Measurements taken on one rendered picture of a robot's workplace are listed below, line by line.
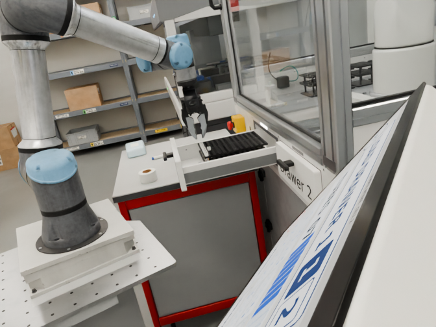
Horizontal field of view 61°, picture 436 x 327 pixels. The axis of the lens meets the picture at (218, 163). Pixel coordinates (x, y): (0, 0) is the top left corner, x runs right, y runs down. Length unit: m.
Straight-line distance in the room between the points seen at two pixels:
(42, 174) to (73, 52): 4.56
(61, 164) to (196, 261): 0.85
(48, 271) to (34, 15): 0.61
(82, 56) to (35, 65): 4.38
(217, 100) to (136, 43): 1.12
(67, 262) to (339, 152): 0.70
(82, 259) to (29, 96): 0.45
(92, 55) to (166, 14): 3.48
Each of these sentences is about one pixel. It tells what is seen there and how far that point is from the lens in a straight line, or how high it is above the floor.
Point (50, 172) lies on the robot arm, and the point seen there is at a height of 1.03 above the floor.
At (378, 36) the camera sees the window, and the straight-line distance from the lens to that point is 0.84.
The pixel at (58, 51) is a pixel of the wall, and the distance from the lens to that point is 5.53.
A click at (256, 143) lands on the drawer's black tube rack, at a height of 0.90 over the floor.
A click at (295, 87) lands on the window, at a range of 1.02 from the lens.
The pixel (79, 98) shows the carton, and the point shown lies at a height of 0.73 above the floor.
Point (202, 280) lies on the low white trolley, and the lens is 1.70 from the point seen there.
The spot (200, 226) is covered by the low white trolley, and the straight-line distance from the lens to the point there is 1.56.
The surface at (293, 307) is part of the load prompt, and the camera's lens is 0.20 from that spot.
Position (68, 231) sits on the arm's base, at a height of 0.88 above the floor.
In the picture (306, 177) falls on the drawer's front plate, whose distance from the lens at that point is 0.98.
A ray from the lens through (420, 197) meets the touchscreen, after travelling 0.24.
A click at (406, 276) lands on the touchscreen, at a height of 1.19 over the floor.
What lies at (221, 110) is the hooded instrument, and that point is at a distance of 2.11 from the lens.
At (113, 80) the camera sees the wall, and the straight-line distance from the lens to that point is 5.45.
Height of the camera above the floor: 1.30
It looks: 20 degrees down
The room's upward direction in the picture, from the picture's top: 10 degrees counter-clockwise
